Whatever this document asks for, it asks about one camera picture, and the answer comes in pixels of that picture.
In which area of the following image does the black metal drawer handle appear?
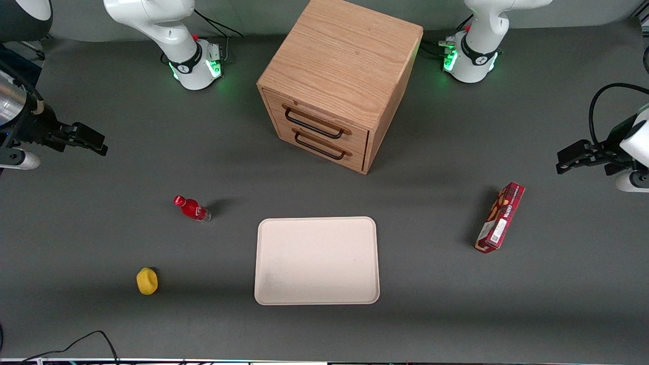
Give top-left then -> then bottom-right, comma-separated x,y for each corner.
282,103 -> 352,139
292,128 -> 352,161

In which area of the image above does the black right base cable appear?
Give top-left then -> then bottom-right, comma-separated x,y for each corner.
193,8 -> 244,57

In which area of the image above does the beige rectangular tray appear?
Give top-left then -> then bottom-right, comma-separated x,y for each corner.
254,216 -> 380,306

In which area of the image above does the wooden drawer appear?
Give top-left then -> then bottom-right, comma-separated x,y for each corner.
263,89 -> 370,153
276,124 -> 368,173

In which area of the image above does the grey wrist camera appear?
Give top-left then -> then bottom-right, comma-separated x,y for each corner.
0,151 -> 41,170
616,170 -> 649,193

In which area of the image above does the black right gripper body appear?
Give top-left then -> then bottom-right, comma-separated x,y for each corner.
8,101 -> 69,153

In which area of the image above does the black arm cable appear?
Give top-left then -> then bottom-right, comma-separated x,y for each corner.
588,83 -> 649,148
0,58 -> 45,110

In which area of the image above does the black left base cable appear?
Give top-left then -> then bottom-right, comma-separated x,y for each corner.
420,15 -> 475,57

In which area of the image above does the black cable on table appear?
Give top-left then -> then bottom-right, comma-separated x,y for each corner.
20,331 -> 120,365

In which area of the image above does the red plastic bottle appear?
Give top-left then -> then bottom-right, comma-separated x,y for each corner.
173,196 -> 212,223

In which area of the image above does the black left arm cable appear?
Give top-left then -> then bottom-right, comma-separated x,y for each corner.
588,83 -> 649,148

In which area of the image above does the wooden drawer cabinet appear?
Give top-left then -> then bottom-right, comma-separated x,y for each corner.
257,0 -> 424,175

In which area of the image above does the yellow rounded toy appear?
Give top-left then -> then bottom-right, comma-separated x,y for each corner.
136,267 -> 159,296

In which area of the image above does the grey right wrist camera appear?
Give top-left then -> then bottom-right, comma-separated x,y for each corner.
0,151 -> 41,170

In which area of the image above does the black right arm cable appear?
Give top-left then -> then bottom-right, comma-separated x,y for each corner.
0,58 -> 45,110

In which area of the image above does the black base cable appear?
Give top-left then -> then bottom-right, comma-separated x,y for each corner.
193,8 -> 244,57
420,15 -> 475,57

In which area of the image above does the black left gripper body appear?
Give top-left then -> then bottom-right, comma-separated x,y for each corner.
590,114 -> 639,176

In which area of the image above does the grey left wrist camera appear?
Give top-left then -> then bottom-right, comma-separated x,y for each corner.
616,170 -> 649,193

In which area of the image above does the red snack box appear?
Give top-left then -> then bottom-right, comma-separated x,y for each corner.
475,182 -> 526,254

